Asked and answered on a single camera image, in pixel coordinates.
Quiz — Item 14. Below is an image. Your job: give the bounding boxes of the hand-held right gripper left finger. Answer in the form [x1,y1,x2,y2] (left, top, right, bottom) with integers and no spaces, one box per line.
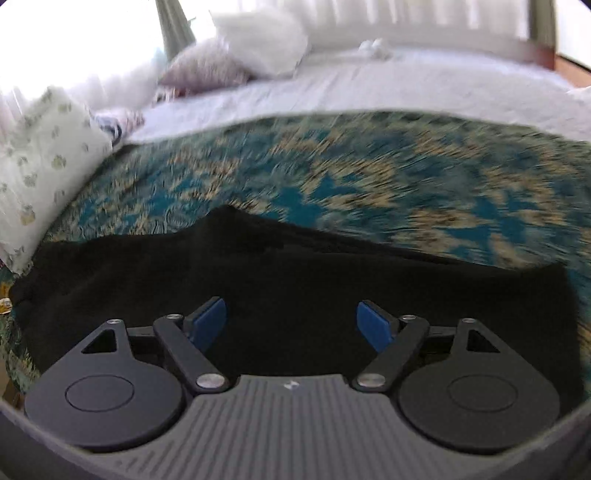
[81,296,228,394]

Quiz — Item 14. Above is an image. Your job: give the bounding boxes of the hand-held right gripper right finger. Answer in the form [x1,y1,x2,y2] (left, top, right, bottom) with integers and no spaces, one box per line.
[351,300,502,394]

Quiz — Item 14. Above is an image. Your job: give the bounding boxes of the black pants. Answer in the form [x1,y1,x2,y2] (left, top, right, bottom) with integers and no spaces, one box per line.
[9,205,583,408]

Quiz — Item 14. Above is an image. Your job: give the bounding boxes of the teal patterned blanket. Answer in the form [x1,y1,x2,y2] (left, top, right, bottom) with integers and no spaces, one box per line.
[0,110,591,398]

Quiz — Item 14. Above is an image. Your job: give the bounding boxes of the crumpled patterned cloth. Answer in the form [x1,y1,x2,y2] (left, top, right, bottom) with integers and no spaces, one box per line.
[93,107,147,140]

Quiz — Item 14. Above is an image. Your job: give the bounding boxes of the white floral bolster pillow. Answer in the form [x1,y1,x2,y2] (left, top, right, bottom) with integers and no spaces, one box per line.
[0,85,114,276]

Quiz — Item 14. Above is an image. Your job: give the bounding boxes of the white bed sheet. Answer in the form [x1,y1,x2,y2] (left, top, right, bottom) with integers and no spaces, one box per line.
[124,45,591,145]

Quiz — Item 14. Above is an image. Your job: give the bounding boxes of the grey floral pillow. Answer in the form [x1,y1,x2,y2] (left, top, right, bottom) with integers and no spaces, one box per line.
[158,39,254,92]

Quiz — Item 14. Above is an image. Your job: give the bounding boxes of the small white item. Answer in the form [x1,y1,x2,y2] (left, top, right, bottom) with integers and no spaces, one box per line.
[358,39,393,60]

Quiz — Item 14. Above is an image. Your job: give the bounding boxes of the grey-green curtain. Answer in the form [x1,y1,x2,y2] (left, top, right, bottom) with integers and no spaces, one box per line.
[154,0,197,63]
[530,0,558,52]

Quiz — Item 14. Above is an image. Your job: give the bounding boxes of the brown wooden headboard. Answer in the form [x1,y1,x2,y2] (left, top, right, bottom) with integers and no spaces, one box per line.
[521,41,557,71]

